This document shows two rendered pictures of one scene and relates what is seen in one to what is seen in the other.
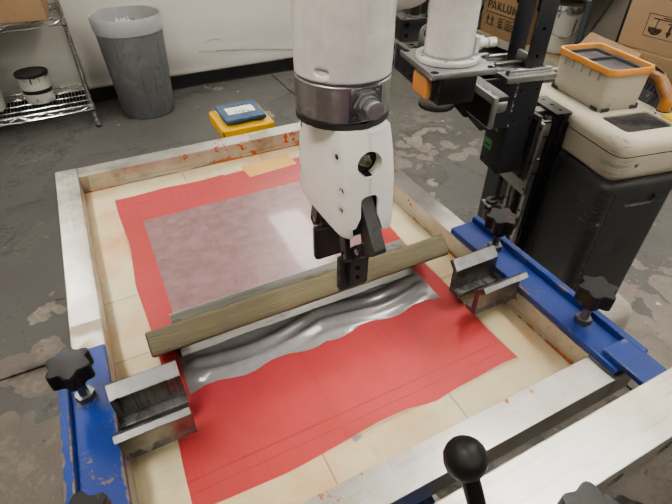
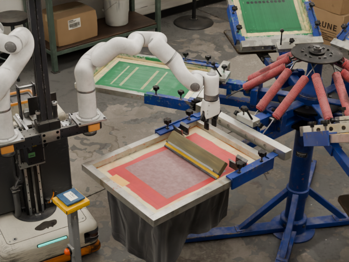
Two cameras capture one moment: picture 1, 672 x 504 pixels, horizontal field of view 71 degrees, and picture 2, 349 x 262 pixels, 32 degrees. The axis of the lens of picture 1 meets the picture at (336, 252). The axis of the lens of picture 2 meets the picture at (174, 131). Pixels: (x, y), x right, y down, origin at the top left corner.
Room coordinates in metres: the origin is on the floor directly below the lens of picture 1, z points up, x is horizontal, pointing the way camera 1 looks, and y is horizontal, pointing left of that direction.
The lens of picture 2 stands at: (1.20, 2.60, 2.69)
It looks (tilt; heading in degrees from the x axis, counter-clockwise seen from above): 30 degrees down; 256
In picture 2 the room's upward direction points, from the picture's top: 1 degrees clockwise
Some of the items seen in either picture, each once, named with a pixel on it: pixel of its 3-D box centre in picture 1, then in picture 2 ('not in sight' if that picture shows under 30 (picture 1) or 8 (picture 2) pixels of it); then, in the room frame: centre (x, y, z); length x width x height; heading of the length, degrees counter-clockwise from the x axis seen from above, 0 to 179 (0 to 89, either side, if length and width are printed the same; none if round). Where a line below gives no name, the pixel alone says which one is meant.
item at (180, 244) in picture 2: not in sight; (196, 224); (0.51, 0.30, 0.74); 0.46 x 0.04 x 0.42; 27
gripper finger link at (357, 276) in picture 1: (358, 266); (215, 119); (0.33, -0.02, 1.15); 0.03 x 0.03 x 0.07; 27
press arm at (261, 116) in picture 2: not in sight; (254, 122); (0.06, -0.16, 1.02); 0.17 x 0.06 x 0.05; 27
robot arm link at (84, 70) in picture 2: not in sight; (85, 74); (0.97, -0.23, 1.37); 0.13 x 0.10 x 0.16; 70
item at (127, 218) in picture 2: not in sight; (133, 224); (0.82, 0.22, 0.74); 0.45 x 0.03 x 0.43; 117
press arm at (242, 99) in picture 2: not in sight; (211, 97); (0.13, -0.73, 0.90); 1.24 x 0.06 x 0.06; 147
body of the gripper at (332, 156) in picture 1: (341, 158); (210, 105); (0.37, 0.00, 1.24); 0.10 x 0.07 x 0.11; 27
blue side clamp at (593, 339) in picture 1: (529, 295); (178, 128); (0.47, -0.27, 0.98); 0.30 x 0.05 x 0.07; 27
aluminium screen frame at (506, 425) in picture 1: (278, 256); (178, 165); (0.56, 0.09, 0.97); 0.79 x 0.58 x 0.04; 27
